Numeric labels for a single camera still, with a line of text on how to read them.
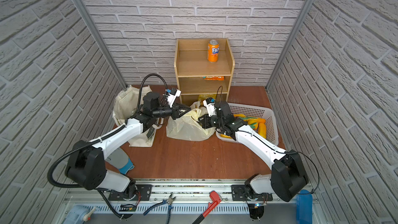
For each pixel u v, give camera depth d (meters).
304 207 0.69
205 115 0.70
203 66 0.90
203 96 1.10
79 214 0.64
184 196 0.73
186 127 0.88
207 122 0.70
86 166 0.42
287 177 0.41
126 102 0.88
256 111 0.97
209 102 0.71
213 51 0.83
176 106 0.70
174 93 0.70
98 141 0.46
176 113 0.70
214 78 1.00
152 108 0.64
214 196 0.73
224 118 0.62
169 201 0.71
